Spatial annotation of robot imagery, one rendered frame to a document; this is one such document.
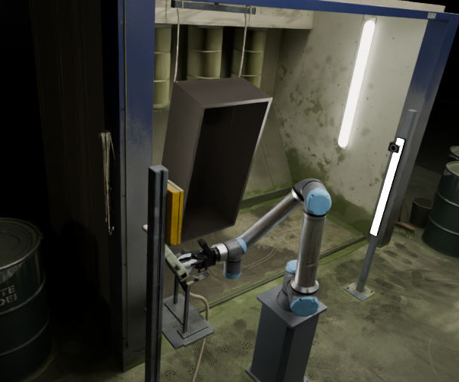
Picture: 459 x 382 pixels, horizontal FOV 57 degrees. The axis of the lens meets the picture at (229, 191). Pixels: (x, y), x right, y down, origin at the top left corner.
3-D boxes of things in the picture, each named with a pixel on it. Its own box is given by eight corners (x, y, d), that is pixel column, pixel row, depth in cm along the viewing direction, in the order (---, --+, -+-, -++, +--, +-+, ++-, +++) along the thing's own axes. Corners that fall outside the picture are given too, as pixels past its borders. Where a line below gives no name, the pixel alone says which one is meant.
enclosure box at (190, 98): (153, 217, 349) (173, 81, 280) (212, 201, 384) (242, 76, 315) (174, 245, 329) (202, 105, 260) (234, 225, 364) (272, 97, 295)
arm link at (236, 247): (247, 258, 217) (249, 242, 213) (227, 265, 210) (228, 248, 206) (237, 248, 224) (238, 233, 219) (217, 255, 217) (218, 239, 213)
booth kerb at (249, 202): (77, 258, 368) (77, 245, 363) (77, 257, 370) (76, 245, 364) (292, 195, 527) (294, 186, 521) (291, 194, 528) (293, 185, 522)
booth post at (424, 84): (379, 248, 441) (451, 13, 341) (365, 240, 453) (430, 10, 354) (389, 243, 452) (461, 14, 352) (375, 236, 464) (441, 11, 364)
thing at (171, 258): (202, 301, 197) (186, 267, 184) (193, 306, 195) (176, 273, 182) (161, 250, 234) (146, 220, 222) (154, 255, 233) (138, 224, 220)
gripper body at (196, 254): (196, 273, 203) (218, 266, 209) (198, 259, 198) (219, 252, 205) (189, 264, 208) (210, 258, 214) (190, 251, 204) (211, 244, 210)
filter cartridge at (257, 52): (234, 109, 441) (241, 24, 405) (221, 100, 471) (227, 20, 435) (264, 108, 455) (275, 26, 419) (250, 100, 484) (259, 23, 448)
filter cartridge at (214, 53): (203, 103, 452) (207, 20, 417) (226, 111, 429) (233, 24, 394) (176, 107, 428) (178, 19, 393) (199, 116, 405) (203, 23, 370)
